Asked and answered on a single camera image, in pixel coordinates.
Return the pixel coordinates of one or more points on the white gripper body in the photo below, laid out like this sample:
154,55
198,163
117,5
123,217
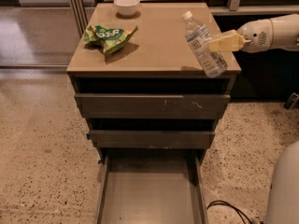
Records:
256,37

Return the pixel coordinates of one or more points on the clear plastic water bottle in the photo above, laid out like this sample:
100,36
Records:
197,36

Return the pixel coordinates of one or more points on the grey drawer cabinet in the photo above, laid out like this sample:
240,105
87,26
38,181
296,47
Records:
156,61

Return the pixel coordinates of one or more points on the grey top drawer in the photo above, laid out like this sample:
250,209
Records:
135,106

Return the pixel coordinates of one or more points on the grey middle drawer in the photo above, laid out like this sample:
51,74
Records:
152,139

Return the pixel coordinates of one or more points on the grey open bottom drawer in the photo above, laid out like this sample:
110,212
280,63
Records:
152,187

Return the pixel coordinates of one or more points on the small grey floor object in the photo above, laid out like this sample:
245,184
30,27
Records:
292,101

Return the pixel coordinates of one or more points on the white ceramic bowl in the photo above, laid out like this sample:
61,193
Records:
127,8

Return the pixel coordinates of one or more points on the green crumpled snack bag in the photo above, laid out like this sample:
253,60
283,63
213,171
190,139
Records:
109,39

